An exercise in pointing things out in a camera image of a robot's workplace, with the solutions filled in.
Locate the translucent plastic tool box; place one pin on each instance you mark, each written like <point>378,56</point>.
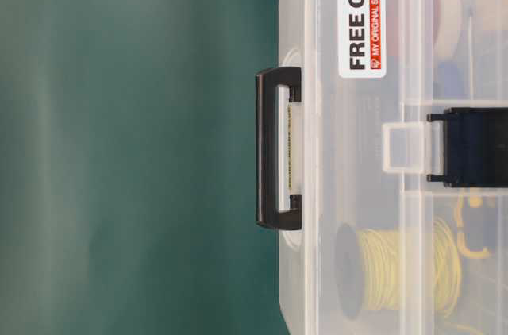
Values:
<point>367,148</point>

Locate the black tool box latch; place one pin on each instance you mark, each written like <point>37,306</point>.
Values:
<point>474,147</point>

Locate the white red Free Case label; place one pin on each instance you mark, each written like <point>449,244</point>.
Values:
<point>362,39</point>

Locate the white tape roll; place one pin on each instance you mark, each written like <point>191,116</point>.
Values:
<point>447,25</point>

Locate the black tool box handle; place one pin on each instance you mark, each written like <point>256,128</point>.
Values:
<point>267,185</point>

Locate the yellow wire spool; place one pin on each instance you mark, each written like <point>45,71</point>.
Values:
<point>368,269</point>

